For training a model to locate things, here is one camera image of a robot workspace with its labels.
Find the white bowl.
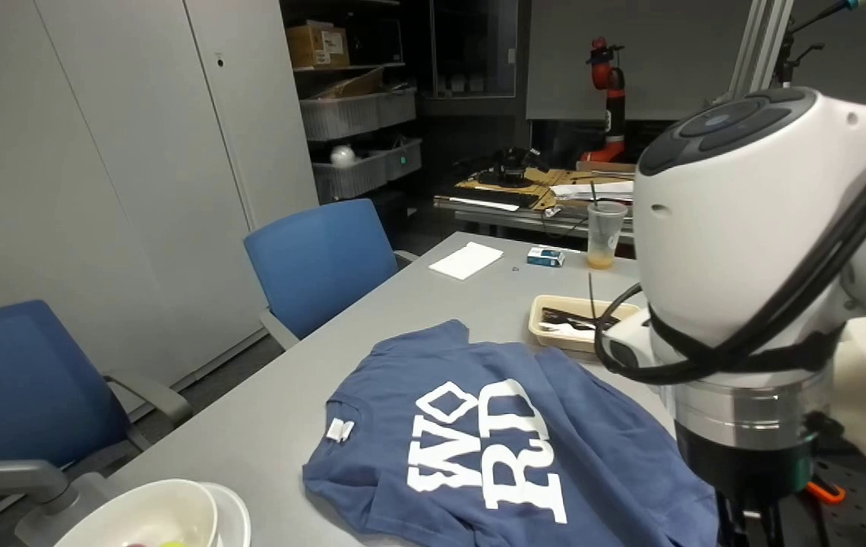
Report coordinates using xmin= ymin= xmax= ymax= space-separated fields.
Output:
xmin=53 ymin=480 xmax=221 ymax=547

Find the grey storage bins shelf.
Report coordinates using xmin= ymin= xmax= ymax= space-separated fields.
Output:
xmin=299 ymin=89 xmax=421 ymax=201

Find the small blue box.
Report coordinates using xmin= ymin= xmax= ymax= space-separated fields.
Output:
xmin=524 ymin=247 xmax=564 ymax=268

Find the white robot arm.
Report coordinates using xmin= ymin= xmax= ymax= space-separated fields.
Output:
xmin=593 ymin=85 xmax=866 ymax=547

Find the clear plastic cup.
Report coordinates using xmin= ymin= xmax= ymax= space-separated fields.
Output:
xmin=586 ymin=201 xmax=630 ymax=271

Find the cardboard box on shelf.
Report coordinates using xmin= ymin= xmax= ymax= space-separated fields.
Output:
xmin=285 ymin=22 xmax=348 ymax=67

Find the red black background tool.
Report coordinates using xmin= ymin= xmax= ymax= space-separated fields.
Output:
xmin=586 ymin=37 xmax=627 ymax=161

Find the cluttered background workbench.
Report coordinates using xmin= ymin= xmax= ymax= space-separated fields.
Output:
xmin=431 ymin=150 xmax=636 ymax=240

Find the white paper sheet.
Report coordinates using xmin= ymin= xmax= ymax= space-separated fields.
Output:
xmin=434 ymin=242 xmax=501 ymax=280

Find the beige cutlery tray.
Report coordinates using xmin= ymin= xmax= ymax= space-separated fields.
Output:
xmin=528 ymin=293 xmax=645 ymax=348

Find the white plate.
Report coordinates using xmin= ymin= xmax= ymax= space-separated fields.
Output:
xmin=209 ymin=483 xmax=251 ymax=547

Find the orange handled clamp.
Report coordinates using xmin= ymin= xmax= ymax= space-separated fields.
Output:
xmin=806 ymin=476 xmax=846 ymax=506

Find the blue chair far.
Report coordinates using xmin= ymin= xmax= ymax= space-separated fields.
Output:
xmin=244 ymin=196 xmax=398 ymax=348

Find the blue printed shirt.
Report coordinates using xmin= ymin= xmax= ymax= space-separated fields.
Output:
xmin=302 ymin=318 xmax=720 ymax=547

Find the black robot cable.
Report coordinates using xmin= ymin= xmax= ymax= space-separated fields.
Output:
xmin=593 ymin=124 xmax=866 ymax=388

